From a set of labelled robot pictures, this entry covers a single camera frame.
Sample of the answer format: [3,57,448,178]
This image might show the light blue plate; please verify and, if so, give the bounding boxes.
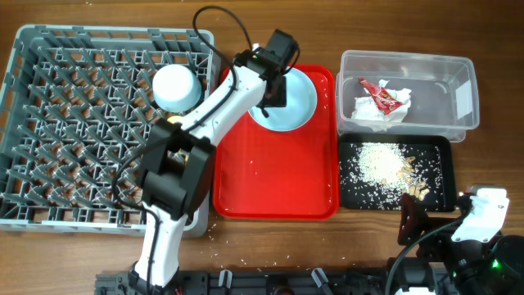
[248,69,318,132]

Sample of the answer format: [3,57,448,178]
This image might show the rice and food scraps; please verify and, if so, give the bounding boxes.
[339,143,445,211]

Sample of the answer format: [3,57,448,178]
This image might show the white paper napkin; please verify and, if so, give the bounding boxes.
[351,79,412,123]

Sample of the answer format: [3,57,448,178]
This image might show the light blue bowl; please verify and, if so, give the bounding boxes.
[152,64,201,113]

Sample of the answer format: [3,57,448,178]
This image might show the red snack wrapper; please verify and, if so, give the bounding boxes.
[358,78,402,115]

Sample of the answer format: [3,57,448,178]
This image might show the yellow plastic cup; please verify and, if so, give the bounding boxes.
[167,116,183,124]

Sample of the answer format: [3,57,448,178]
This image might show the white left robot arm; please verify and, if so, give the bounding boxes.
[130,29,299,294]

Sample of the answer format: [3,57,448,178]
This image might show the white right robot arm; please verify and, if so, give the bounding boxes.
[384,184,523,294]

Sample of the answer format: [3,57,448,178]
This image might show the black waste tray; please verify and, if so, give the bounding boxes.
[338,134,457,212]

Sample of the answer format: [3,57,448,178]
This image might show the grey dishwasher rack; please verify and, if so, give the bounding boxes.
[1,25,220,236]

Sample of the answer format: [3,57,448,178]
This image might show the clear plastic bin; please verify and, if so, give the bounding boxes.
[336,50,480,143]

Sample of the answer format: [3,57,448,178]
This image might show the red plastic tray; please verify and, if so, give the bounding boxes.
[213,65,340,220]

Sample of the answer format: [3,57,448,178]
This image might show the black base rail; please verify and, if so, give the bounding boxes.
[93,266,394,295]

